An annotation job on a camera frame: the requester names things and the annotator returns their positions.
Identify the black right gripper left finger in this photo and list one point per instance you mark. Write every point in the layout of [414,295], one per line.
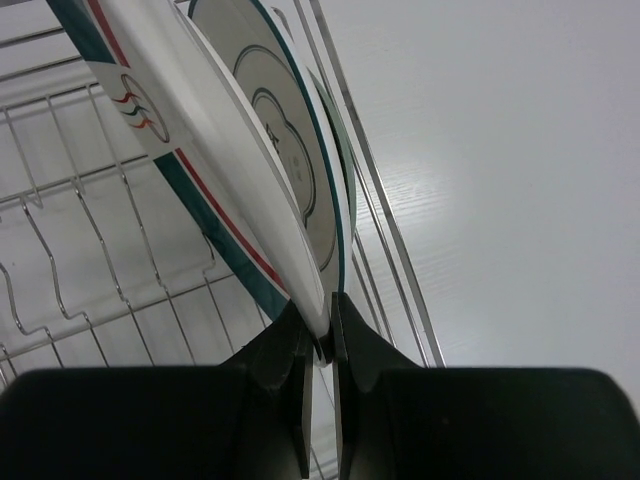
[246,418]

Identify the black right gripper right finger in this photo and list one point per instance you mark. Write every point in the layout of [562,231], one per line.
[398,420]

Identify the white plate teal rim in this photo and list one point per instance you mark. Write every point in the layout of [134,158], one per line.
[263,59]

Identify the wire dish rack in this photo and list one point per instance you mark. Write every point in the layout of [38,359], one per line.
[107,269]

